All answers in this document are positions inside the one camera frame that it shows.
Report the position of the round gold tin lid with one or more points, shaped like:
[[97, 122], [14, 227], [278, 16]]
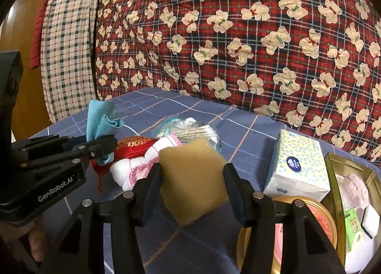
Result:
[[321, 223]]

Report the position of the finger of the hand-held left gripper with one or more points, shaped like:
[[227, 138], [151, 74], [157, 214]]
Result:
[[44, 142], [101, 146]]

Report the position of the red plaid bear quilt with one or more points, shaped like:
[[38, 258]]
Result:
[[238, 24]]

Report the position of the green packet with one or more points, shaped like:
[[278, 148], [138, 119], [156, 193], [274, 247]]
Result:
[[352, 223]]

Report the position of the white towel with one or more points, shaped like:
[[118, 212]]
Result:
[[162, 147]]

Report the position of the cotton swab bag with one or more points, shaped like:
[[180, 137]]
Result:
[[193, 131]]

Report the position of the red hanging garment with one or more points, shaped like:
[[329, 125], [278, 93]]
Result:
[[37, 39]]

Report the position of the beige checked hanging cloth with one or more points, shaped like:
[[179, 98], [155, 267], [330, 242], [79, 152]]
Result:
[[68, 54]]

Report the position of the blue plaid bedsheet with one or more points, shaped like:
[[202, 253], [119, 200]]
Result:
[[208, 119]]

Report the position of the dotted tissue pack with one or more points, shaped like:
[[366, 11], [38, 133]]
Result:
[[297, 167]]

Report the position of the white foam block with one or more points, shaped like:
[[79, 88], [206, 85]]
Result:
[[370, 217]]

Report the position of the yellow sponge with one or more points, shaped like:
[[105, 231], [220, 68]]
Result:
[[190, 179]]

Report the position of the pink lace cloth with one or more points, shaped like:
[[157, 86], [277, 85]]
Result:
[[134, 173]]

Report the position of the light blue cloth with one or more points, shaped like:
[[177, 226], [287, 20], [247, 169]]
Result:
[[99, 119]]

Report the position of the pink fluffy cloth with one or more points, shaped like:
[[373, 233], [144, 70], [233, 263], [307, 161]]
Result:
[[355, 187]]

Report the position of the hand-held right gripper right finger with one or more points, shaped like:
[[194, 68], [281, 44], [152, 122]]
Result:
[[236, 193]]

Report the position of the red embroidered pouch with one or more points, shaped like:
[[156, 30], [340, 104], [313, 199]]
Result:
[[134, 144]]

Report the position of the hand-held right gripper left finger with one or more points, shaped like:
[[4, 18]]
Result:
[[151, 190]]

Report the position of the rectangular gold tin box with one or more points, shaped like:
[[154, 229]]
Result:
[[332, 173]]

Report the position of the person's left hand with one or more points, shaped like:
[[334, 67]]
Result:
[[37, 244]]

